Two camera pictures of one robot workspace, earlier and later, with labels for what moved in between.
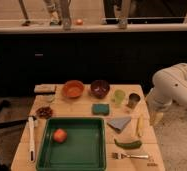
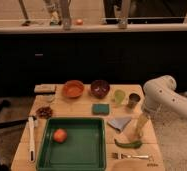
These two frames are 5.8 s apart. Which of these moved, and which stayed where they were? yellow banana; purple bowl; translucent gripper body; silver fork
Moved: translucent gripper body
Stayed: yellow banana; purple bowl; silver fork
